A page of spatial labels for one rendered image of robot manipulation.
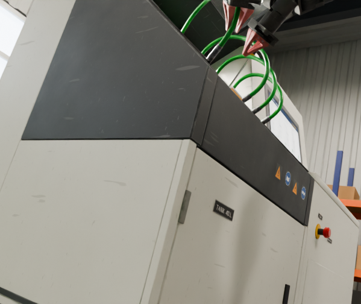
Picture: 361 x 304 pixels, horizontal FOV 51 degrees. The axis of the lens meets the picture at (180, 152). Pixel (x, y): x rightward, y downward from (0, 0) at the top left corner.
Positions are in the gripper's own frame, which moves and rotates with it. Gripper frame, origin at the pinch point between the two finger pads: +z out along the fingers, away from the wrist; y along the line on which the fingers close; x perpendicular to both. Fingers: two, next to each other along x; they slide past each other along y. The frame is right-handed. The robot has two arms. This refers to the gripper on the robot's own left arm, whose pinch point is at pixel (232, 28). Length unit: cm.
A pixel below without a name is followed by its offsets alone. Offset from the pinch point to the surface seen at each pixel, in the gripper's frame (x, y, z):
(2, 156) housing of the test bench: 12, 60, 41
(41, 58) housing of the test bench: -12, 53, 20
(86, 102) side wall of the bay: 18.8, 38.0, 18.3
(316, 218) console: 18, -39, 53
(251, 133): 32.0, -0.3, 15.2
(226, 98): 34.7, 8.7, 5.9
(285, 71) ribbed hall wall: -706, -383, 251
